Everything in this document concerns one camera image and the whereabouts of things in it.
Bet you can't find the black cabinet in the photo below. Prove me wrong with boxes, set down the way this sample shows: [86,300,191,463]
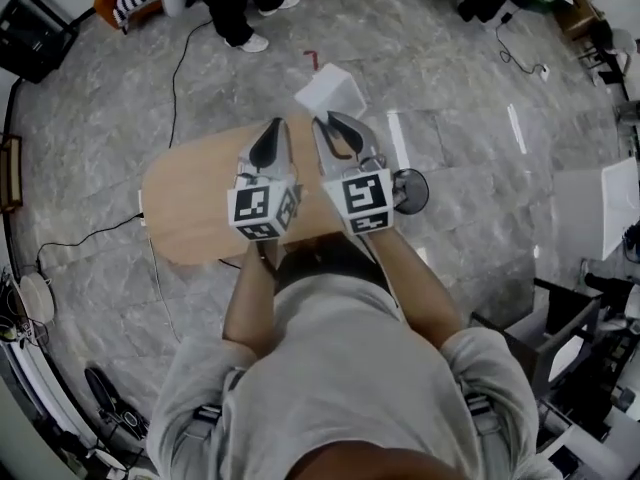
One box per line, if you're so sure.
[0,0,79,85]

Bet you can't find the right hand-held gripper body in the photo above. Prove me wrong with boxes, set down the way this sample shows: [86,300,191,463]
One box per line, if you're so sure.
[322,162,397,238]

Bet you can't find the black mesh waste bin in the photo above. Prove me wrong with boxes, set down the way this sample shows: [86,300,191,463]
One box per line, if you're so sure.
[392,167,430,216]

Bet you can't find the black cable with white adapter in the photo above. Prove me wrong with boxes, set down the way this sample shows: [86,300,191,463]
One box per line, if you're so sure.
[494,11,551,80]

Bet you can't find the thin black cable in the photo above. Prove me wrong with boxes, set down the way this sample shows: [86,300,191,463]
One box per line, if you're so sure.
[168,17,216,149]

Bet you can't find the wooden rack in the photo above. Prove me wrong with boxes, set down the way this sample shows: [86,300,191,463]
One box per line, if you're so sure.
[0,132,24,214]

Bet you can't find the white plastic tray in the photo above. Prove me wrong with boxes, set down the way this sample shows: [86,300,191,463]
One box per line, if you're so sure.
[293,63,368,119]

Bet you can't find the white table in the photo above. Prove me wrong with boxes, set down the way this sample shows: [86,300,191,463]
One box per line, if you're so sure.
[552,156,640,262]

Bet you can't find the person's black trousers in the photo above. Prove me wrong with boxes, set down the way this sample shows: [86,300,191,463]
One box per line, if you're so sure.
[277,232,391,294]

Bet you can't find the person's grey shirt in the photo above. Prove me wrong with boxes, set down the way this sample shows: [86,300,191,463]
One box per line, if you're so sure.
[146,273,561,480]

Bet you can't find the cardboard box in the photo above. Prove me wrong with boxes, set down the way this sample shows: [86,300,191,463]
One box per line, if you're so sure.
[554,0,606,44]

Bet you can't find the person's right forearm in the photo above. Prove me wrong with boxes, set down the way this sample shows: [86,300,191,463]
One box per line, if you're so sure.
[367,230,464,352]

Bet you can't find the oval wooden table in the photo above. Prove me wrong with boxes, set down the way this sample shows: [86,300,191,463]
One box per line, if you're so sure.
[139,112,351,268]

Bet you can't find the brown wooden cabinet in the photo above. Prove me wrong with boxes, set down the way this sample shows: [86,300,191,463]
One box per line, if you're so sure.
[469,277,606,399]

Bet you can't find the person's left forearm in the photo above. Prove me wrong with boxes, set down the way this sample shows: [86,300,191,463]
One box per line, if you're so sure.
[223,240,286,354]

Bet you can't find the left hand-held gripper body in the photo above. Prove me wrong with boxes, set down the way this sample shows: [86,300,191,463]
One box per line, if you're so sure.
[226,169,305,243]

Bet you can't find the black power cable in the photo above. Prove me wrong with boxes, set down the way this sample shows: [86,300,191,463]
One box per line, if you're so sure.
[37,212,146,274]

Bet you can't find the white round floor device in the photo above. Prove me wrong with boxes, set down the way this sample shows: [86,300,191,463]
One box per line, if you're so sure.
[18,272,56,324]

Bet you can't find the grey harness strap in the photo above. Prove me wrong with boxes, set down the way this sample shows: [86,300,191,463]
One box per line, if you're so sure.
[184,367,246,439]
[462,387,501,434]

